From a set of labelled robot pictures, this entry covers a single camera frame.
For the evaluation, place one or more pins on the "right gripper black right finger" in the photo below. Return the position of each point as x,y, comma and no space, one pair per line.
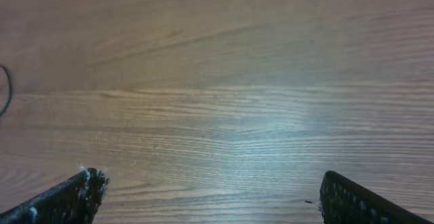
343,201

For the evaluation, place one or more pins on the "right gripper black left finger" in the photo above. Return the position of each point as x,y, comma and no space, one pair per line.
73,201

